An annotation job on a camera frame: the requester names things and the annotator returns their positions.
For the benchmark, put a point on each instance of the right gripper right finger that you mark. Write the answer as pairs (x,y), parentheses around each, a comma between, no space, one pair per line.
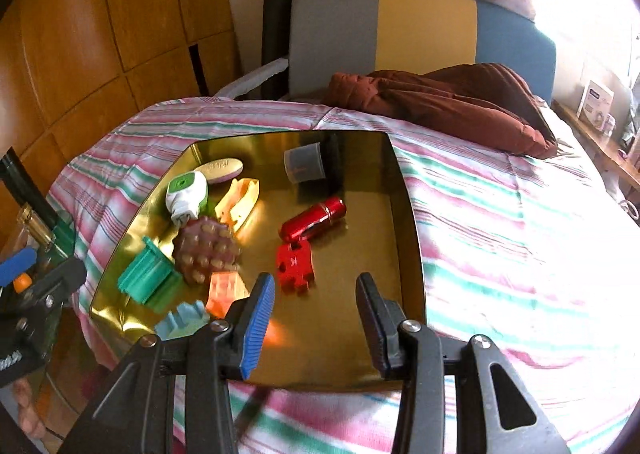
(390,346)

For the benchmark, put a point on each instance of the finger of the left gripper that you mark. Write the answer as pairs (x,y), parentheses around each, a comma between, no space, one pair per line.
(19,263)

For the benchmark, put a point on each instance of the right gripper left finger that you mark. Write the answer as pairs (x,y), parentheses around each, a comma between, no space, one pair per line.
(250,318)

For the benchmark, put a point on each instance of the orange cube blocks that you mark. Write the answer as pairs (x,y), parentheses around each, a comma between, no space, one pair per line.
(224,289)

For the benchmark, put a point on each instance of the teal puzzle piece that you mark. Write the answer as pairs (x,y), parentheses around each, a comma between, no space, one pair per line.
(184,321)

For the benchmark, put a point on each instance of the red puzzle piece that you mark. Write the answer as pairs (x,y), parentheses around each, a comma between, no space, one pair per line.
(295,269)

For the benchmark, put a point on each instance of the brown studded massage ball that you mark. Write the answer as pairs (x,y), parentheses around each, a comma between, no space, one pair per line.
(202,247)

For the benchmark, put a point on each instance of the orange plastic clip toy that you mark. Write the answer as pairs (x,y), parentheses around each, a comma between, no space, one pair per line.
(237,204)

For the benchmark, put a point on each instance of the red metal cylinder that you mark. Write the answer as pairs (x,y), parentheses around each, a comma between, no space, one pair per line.
(313,220)

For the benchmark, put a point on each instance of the white green plug device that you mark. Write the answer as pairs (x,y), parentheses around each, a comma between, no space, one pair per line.
(186,197)

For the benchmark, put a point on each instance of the gold oval carved soap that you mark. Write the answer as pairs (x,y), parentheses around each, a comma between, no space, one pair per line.
(221,170)

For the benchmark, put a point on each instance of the clear plastic cup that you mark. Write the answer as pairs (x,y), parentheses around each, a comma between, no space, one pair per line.
(304,163)

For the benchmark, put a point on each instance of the gold capped glass bottle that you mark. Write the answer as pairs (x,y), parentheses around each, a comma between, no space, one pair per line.
(35,226)

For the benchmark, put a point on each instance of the gold square tray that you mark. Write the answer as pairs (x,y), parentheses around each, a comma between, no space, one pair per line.
(315,340)

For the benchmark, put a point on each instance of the striped bed sheet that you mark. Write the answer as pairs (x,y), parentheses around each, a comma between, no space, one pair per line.
(534,254)

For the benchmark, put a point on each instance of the dark red pillow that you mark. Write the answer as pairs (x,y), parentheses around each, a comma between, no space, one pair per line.
(485,103)

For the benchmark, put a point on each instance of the wooden side shelf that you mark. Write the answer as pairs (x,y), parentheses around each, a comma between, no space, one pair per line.
(605,146)

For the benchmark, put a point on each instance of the grey yellow blue headboard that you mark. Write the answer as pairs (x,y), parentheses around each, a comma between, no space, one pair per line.
(418,36)

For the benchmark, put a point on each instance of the white box on shelf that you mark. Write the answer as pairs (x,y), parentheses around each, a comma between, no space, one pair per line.
(595,105)

